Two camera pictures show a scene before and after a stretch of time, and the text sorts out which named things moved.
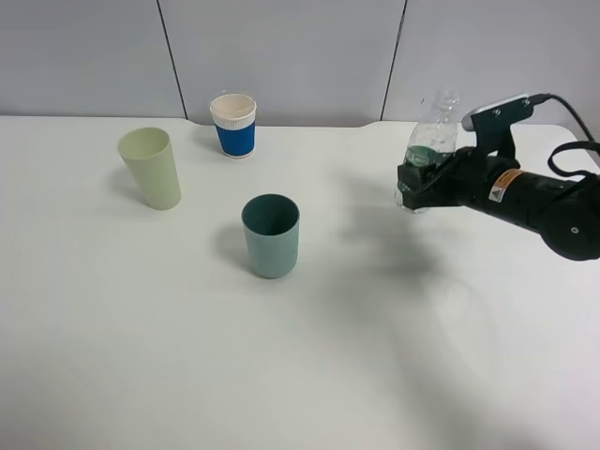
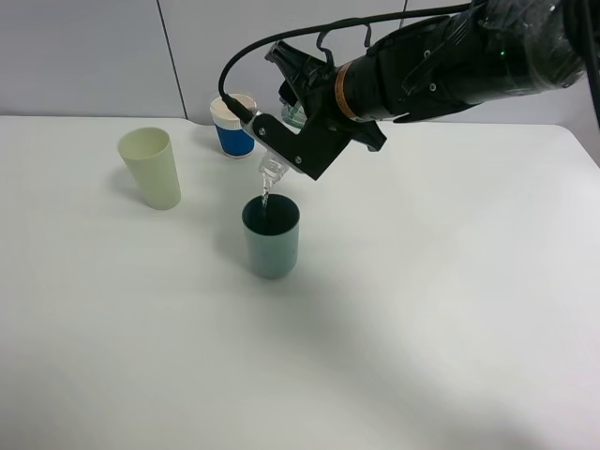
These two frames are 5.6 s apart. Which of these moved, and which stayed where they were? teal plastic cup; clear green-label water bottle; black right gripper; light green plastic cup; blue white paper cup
Moved: black right gripper; clear green-label water bottle
Stayed: light green plastic cup; blue white paper cup; teal plastic cup
